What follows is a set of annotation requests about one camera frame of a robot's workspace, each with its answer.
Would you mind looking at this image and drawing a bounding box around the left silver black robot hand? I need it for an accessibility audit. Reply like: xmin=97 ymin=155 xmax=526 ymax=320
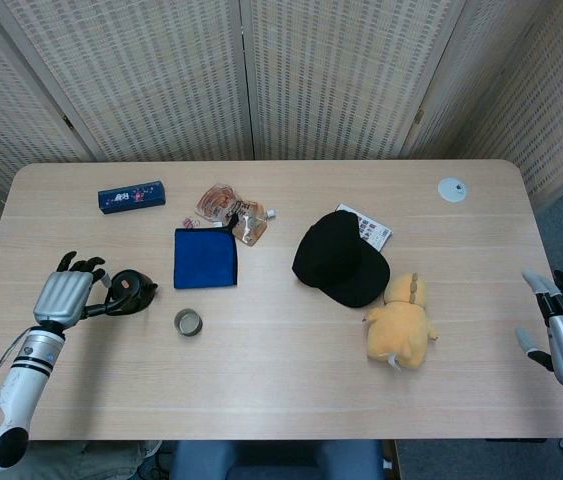
xmin=33 ymin=251 xmax=112 ymax=331

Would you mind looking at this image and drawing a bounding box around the black round object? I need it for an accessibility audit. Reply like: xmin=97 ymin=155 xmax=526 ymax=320
xmin=103 ymin=268 xmax=160 ymax=316

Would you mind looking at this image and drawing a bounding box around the dark blue printed box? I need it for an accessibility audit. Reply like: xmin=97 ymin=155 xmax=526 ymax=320
xmin=97 ymin=180 xmax=167 ymax=217

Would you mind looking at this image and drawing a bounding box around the blue cloth with black trim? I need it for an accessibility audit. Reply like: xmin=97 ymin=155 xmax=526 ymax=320
xmin=172 ymin=215 xmax=240 ymax=290

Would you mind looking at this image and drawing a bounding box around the olive fabric bag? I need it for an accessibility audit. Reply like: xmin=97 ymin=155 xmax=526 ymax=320
xmin=10 ymin=439 xmax=165 ymax=480

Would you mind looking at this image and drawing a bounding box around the yellow plush toy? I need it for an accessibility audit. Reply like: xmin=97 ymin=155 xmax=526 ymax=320
xmin=363 ymin=272 xmax=440 ymax=374

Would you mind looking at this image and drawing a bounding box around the orange spout pouch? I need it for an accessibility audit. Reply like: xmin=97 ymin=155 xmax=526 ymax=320
xmin=194 ymin=183 xmax=278 ymax=248

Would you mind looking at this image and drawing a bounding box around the white round table grommet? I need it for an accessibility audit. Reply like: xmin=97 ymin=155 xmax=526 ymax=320
xmin=437 ymin=177 xmax=468 ymax=204

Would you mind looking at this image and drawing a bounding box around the printed cap tag card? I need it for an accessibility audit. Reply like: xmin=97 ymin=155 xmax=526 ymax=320
xmin=335 ymin=202 xmax=394 ymax=251

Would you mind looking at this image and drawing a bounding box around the woven folding screen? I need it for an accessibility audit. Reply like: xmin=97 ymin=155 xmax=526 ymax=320
xmin=0 ymin=0 xmax=563 ymax=331

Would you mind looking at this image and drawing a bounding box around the black baseball cap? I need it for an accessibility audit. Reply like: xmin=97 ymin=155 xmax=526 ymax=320
xmin=291 ymin=209 xmax=391 ymax=309

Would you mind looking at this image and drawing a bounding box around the blue seat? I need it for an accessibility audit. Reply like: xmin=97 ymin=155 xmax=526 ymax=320
xmin=168 ymin=439 xmax=385 ymax=480

